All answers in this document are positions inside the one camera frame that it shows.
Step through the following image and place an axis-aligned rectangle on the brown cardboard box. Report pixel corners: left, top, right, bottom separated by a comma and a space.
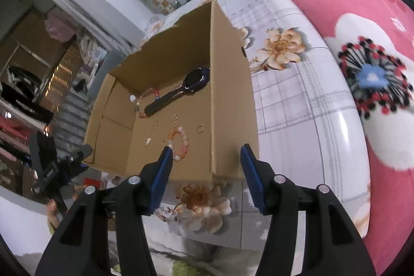
85, 1, 258, 181

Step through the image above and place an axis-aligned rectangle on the pink orange bead bracelet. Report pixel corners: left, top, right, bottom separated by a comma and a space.
166, 125, 190, 162

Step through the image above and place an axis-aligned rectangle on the multicolour bead bracelet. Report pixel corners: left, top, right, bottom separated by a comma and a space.
129, 87, 161, 119

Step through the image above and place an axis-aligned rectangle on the floral white table mat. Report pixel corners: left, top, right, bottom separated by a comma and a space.
135, 0, 369, 250

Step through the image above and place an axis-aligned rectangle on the pink floral blanket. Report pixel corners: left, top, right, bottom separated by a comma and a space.
293, 0, 413, 275

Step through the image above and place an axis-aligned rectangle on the dark purple smart watch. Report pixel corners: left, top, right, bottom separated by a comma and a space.
144, 67, 210, 117

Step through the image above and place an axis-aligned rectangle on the hanging clothes rack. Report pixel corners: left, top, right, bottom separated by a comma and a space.
0, 7, 107, 186

